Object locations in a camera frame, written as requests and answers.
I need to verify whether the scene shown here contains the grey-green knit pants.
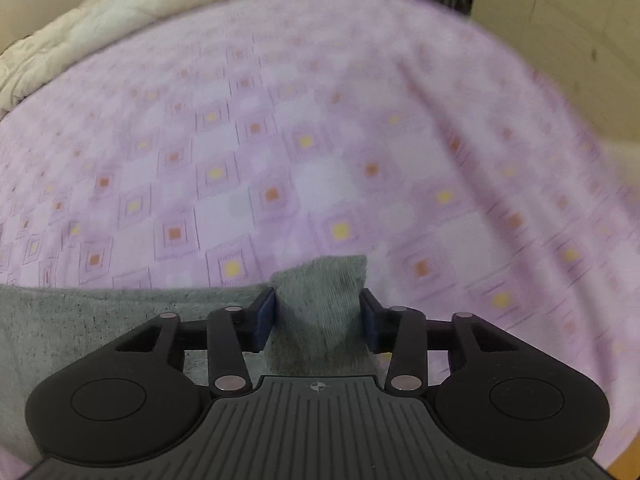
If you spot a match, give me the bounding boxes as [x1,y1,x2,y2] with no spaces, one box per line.
[1,256,378,465]

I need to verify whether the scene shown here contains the purple checked bed sheet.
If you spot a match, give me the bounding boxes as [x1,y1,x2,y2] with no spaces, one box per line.
[1,0,639,465]

